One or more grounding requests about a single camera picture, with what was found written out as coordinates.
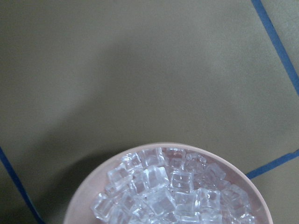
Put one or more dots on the clear ice cubes pile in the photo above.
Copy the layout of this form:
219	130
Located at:
167	185

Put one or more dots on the pink bowl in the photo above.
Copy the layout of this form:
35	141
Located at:
79	212

